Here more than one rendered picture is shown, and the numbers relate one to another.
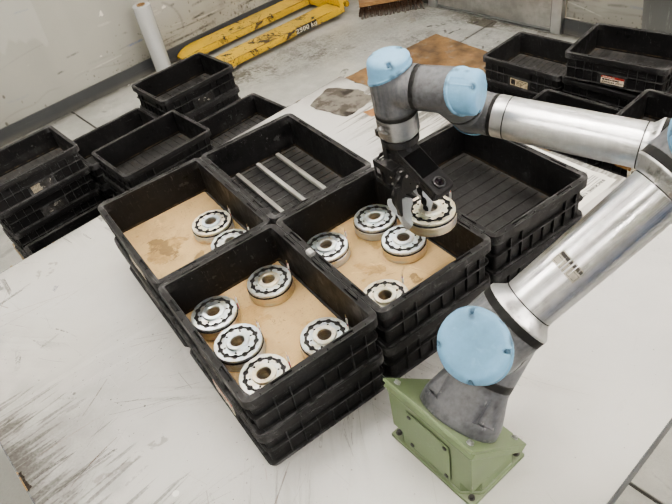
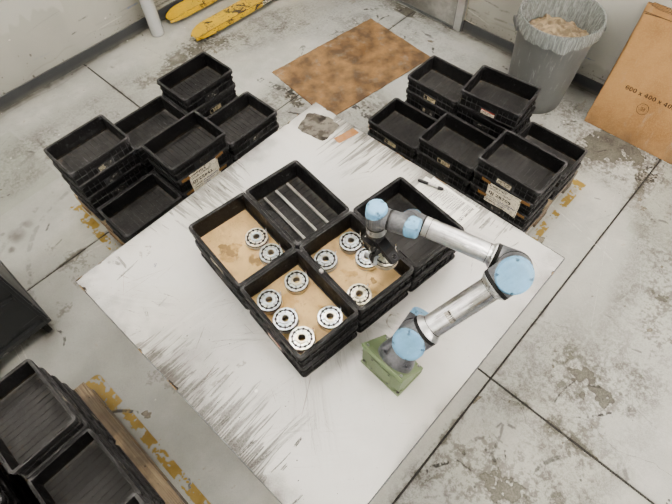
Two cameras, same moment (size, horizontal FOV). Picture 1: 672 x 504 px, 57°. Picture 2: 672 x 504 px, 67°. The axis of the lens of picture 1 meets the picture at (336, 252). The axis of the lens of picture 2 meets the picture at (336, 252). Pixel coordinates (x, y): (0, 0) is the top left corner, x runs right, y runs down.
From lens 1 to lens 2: 0.93 m
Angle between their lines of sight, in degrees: 17
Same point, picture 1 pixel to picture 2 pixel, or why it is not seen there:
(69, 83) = (81, 41)
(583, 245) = (457, 310)
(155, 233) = (220, 239)
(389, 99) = (375, 225)
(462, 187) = not seen: hidden behind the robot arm
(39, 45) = (56, 12)
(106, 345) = (198, 306)
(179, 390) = (247, 335)
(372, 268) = (350, 273)
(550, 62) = (451, 80)
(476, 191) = not seen: hidden behind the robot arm
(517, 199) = not seen: hidden behind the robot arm
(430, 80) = (396, 223)
